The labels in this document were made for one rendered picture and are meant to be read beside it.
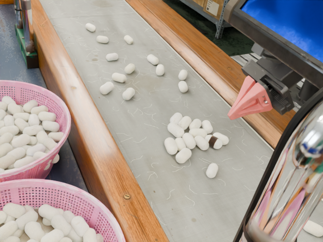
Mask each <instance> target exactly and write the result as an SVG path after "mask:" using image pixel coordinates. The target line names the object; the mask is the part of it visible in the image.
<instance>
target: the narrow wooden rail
mask: <svg viewBox="0 0 323 242"><path fill-rule="evenodd" d="M31 9H32V20H33V32H34V43H35V49H36V51H37V54H38V64H39V69H40V72H41V74H42V77H43V79H44V82H45V85H46V87H47V89H48V90H49V91H51V92H53V93H54V94H55V95H57V96H58V97H59V98H60V99H61V100H62V101H63V102H64V103H65V104H66V106H67V107H68V109H69V112H70V115H71V129H70V132H69V135H68V137H67V140H68V143H69V145H70V148H71V150H72V153H73V155H74V157H75V160H76V163H77V165H78V168H79V170H80V173H81V175H82V178H83V180H84V183H85V185H86V188H87V191H88V193H89V194H91V195H92V196H94V197H95V198H97V199H98V200H99V201H100V202H102V203H103V204H104V205H105V206H106V207H107V208H108V209H109V211H110V212H111V213H112V214H113V216H114V217H115V219H116V220H117V222H118V224H119V225H120V228H121V230H122V232H123V234H124V238H125V241H126V242H170V241H169V239H168V237H167V236H166V234H165V232H164V230H163V228H162V226H161V225H160V223H159V221H158V219H157V217H156V215H155V214H154V212H153V210H152V208H151V206H150V204H149V202H148V201H147V199H146V197H145V195H144V193H143V191H142V190H141V188H140V186H139V184H138V182H137V180H136V178H135V177H134V175H133V173H132V171H131V169H130V167H129V165H128V163H127V161H126V160H125V158H124V156H123V154H122V152H121V150H120V149H119V147H118V145H117V143H116V141H115V139H114V138H113V136H112V134H111V132H110V130H109V128H108V126H107V125H106V123H105V121H104V119H103V117H102V115H101V114H100V112H99V110H98V108H97V106H96V104H95V102H94V101H93V99H92V97H91V95H90V93H89V91H88V90H87V88H86V86H85V84H84V82H83V80H82V78H81V77H80V75H79V73H78V71H77V69H76V67H75V66H74V64H73V62H72V60H71V58H70V56H69V55H68V53H67V51H66V49H65V47H64V45H63V43H62V42H61V40H60V38H59V36H58V34H57V32H56V31H55V29H54V27H53V25H52V23H51V21H50V19H49V18H48V16H47V14H46V12H45V10H44V8H43V7H42V5H41V3H40V1H39V0H31Z"/></svg>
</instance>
